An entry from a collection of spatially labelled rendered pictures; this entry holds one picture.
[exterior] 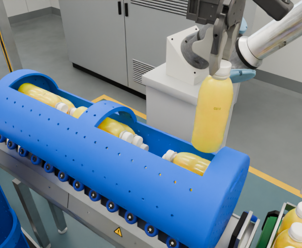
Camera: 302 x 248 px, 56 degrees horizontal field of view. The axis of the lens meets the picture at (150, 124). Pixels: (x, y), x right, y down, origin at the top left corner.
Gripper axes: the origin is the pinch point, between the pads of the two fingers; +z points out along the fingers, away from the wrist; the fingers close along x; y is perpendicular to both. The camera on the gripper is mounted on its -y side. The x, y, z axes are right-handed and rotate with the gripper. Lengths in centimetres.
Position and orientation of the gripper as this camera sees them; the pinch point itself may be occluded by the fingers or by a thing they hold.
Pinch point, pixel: (220, 66)
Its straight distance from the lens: 59.8
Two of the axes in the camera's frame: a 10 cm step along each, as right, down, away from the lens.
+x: -5.8, 4.8, -6.6
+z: -0.4, 8.0, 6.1
